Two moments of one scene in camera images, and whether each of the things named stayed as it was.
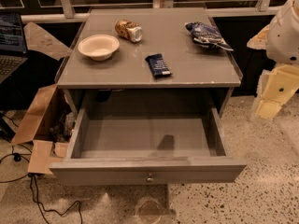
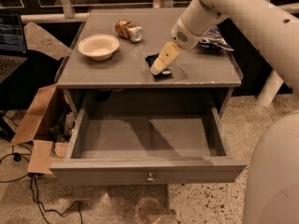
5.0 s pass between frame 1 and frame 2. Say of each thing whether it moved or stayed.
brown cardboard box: stayed
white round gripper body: moved
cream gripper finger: moved
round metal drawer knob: stayed
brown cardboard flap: stayed
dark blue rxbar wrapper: stayed
